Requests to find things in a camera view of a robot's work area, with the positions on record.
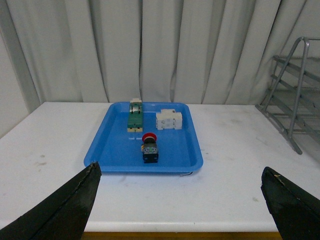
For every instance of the silver mesh rack frame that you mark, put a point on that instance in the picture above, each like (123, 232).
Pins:
(292, 102)

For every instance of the blue plastic tray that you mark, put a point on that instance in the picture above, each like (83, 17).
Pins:
(119, 151)

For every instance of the white curtain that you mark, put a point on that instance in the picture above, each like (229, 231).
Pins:
(99, 51)

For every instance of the red emergency stop button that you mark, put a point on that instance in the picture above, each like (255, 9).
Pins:
(149, 148)

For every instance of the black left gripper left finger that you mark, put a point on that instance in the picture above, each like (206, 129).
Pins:
(63, 215)

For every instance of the white circuit breaker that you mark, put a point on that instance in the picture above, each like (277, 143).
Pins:
(169, 119)

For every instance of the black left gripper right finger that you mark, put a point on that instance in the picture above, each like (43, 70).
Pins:
(295, 212)

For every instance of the green knife switch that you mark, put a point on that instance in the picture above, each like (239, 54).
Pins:
(135, 116)

